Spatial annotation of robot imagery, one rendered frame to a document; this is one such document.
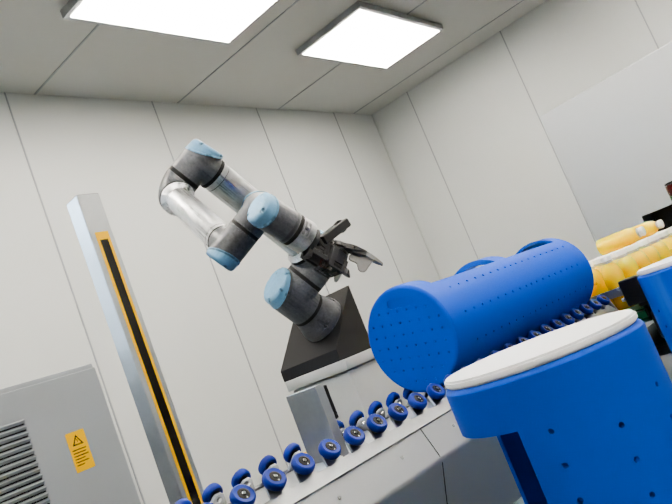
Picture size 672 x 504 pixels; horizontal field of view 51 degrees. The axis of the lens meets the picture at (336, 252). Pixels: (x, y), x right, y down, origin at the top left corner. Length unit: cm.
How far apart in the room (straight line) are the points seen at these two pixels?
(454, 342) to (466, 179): 558
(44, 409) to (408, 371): 144
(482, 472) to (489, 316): 41
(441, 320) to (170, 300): 330
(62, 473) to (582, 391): 217
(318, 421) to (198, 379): 333
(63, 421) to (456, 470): 162
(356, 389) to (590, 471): 173
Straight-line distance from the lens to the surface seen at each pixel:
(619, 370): 92
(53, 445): 278
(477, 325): 184
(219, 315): 509
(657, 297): 195
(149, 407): 168
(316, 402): 151
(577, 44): 693
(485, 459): 175
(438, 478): 159
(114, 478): 287
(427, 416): 163
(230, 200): 245
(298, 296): 262
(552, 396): 89
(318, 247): 184
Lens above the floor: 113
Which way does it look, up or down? 8 degrees up
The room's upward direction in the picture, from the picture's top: 22 degrees counter-clockwise
